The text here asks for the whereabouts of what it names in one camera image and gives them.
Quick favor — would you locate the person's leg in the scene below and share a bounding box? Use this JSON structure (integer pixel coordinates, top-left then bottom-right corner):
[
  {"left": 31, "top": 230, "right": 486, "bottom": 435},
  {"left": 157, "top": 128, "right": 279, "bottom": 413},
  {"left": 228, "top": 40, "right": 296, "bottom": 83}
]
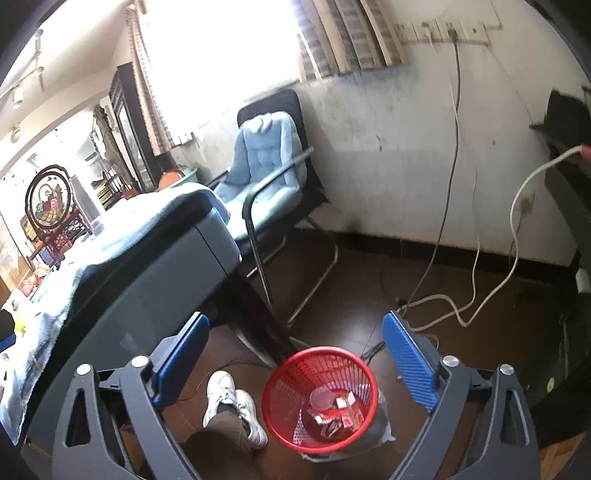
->
[{"left": 182, "top": 408, "right": 259, "bottom": 480}]

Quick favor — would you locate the white wall power strip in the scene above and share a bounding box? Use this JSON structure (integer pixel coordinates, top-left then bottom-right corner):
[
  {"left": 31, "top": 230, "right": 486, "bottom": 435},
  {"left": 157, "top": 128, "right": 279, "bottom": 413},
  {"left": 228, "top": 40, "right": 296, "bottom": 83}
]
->
[{"left": 399, "top": 16, "right": 491, "bottom": 47}]

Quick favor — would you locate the black cabinet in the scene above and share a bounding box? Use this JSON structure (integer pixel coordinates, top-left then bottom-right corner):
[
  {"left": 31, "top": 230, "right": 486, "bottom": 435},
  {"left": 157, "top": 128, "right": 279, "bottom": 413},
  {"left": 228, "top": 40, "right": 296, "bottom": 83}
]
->
[{"left": 529, "top": 88, "right": 591, "bottom": 418}]

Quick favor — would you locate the round decorative wooden screen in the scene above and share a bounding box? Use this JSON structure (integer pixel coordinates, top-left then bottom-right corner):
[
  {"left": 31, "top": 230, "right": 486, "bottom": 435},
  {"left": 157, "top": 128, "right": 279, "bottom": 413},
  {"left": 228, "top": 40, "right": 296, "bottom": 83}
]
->
[{"left": 24, "top": 162, "right": 89, "bottom": 269}]

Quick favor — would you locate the light blue chair cushion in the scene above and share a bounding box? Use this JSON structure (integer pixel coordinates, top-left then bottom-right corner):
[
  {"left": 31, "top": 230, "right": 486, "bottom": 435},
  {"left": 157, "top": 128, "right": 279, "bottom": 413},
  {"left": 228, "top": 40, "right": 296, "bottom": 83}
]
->
[{"left": 213, "top": 113, "right": 309, "bottom": 241}]

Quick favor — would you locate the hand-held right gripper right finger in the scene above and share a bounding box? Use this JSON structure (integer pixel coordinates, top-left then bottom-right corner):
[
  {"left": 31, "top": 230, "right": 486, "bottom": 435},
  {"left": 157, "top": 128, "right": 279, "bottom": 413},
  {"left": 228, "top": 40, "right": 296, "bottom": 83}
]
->
[{"left": 381, "top": 310, "right": 541, "bottom": 480}]

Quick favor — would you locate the white sneaker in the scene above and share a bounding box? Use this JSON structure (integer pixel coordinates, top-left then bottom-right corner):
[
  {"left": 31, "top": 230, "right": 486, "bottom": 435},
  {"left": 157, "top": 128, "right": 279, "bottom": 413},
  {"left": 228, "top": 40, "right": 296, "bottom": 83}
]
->
[{"left": 203, "top": 370, "right": 269, "bottom": 450}]

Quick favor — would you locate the thick white cable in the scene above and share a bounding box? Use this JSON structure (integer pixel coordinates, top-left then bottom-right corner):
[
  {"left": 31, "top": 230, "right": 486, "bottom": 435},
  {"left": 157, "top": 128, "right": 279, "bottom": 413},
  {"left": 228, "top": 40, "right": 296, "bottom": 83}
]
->
[{"left": 401, "top": 145, "right": 586, "bottom": 331}]

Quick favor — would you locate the light blue tablecloth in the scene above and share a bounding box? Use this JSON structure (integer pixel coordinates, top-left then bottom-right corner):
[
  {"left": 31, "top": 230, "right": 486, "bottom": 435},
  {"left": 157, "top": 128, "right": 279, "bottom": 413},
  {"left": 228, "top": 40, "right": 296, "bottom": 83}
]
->
[{"left": 0, "top": 182, "right": 232, "bottom": 446}]

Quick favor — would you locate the red and white packet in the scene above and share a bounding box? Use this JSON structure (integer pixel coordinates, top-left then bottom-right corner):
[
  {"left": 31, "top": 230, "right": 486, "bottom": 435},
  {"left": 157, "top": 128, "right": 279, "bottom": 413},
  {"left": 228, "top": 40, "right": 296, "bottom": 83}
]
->
[{"left": 318, "top": 398, "right": 362, "bottom": 432}]

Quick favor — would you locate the black metal frame chair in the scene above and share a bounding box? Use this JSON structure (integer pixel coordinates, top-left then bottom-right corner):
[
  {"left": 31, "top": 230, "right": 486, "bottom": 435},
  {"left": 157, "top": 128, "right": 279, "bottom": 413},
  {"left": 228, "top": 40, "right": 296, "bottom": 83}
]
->
[{"left": 203, "top": 88, "right": 340, "bottom": 329}]

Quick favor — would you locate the dark glass door cabinet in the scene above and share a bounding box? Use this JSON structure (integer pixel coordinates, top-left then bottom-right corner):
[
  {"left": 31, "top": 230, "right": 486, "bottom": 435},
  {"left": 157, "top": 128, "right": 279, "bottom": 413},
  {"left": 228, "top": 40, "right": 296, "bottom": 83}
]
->
[{"left": 108, "top": 62, "right": 161, "bottom": 193}]

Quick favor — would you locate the ceiling lamp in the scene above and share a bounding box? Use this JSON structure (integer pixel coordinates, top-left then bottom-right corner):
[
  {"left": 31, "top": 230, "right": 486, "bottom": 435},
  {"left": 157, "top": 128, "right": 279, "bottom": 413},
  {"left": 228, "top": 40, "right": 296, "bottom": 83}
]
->
[{"left": 0, "top": 28, "right": 48, "bottom": 101}]

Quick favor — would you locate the red mesh wastebasket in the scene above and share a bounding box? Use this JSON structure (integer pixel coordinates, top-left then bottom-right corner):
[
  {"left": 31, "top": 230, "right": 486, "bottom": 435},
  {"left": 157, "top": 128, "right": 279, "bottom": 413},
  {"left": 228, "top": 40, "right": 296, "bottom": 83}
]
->
[{"left": 261, "top": 347, "right": 379, "bottom": 449}]

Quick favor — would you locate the black power cable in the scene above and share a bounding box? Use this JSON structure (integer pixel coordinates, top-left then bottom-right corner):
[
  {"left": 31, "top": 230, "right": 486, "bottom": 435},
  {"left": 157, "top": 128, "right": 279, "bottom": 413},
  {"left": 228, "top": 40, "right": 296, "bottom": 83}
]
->
[{"left": 406, "top": 28, "right": 463, "bottom": 306}]

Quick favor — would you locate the striped curtain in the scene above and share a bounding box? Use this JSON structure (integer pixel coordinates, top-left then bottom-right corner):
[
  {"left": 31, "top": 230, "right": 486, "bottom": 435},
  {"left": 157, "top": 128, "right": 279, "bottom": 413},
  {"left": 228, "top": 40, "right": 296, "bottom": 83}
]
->
[
  {"left": 295, "top": 0, "right": 408, "bottom": 83},
  {"left": 126, "top": 8, "right": 195, "bottom": 157}
]

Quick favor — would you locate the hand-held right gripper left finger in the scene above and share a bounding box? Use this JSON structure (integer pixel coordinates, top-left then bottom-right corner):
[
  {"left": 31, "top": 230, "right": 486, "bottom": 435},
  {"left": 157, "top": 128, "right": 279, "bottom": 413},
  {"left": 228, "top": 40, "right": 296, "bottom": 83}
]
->
[{"left": 52, "top": 313, "right": 213, "bottom": 480}]

